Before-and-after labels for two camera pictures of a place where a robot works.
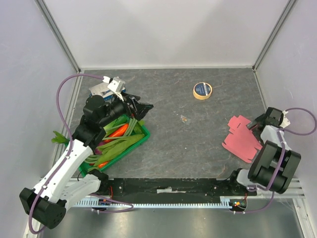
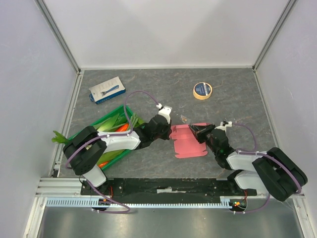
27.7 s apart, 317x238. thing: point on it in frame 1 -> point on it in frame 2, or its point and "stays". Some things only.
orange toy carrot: (120, 131) stays
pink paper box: (241, 142) -> (186, 144)
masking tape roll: (202, 90) stays
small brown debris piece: (184, 119) stays
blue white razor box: (103, 89) stays
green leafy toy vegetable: (59, 138) stays
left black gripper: (139, 110) -> (166, 136)
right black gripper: (257, 123) -> (204, 134)
